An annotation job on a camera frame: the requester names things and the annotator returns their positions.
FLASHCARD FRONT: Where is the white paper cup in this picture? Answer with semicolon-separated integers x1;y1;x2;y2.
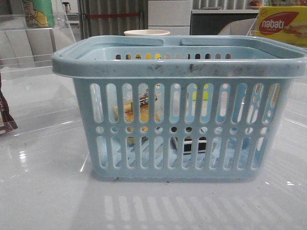
124;29;170;36

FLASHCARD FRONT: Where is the light blue plastic basket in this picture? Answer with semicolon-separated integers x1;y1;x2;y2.
52;35;307;181

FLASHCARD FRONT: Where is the white cabinet background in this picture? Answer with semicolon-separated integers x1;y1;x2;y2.
148;0;193;35

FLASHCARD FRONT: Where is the dark red snack packet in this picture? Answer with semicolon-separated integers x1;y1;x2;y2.
0;92;18;135

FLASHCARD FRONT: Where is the packaged bread clear wrapper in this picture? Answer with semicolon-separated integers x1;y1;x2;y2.
107;83;166;147

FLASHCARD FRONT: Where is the green cartoon snack can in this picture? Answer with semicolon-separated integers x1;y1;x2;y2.
22;0;55;28

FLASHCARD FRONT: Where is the clear acrylic shelf left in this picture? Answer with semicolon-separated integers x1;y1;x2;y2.
0;13;75;80

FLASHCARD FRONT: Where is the yellow nabati wafer box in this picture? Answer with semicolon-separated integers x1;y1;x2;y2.
255;5;307;47

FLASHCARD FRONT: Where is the clear acrylic stand right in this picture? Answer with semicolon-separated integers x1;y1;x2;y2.
247;9;307;48

